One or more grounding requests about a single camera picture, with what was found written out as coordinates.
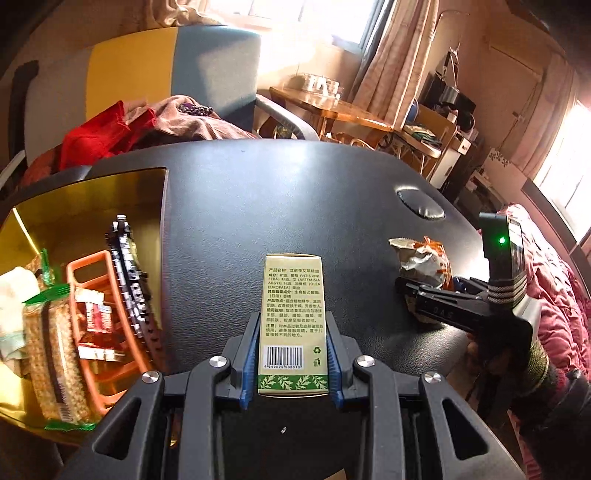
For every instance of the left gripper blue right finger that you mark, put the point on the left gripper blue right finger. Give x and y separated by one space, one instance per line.
344 388

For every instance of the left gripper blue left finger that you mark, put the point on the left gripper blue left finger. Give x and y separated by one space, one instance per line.
243 351

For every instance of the green cream small box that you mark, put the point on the green cream small box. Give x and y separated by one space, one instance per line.
293 358

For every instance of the orange white snack bag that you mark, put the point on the orange white snack bag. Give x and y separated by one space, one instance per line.
424 261

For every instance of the orange plastic ladder rack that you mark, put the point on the orange plastic ladder rack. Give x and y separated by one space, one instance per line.
106 382

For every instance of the cracker pack green ends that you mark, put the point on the cracker pack green ends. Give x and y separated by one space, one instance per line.
55 373

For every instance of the small red snack packet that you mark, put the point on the small red snack packet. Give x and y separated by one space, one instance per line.
99 340

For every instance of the cream sock with blue cuff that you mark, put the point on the cream sock with blue cuff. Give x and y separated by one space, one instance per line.
17 286

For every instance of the gloved right hand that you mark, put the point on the gloved right hand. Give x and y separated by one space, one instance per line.
524 375

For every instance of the pink bed cover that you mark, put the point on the pink bed cover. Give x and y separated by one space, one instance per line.
564 329

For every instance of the wooden desk with drawer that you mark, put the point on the wooden desk with drawer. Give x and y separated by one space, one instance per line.
459 146

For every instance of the red gold storage box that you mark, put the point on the red gold storage box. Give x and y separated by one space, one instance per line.
72 215

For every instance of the pink cloth with beads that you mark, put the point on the pink cloth with beads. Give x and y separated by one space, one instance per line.
180 118

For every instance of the wooden side table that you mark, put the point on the wooden side table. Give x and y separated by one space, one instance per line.
329 109

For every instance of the red cloth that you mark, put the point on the red cloth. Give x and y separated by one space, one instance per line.
116 130

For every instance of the clear acrylic organizer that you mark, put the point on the clear acrylic organizer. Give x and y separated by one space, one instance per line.
322 85

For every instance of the pink striped curtain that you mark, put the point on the pink striped curtain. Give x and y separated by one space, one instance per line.
393 77

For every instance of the blue yellow grey armchair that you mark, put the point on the blue yellow grey armchair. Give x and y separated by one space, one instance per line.
215 65

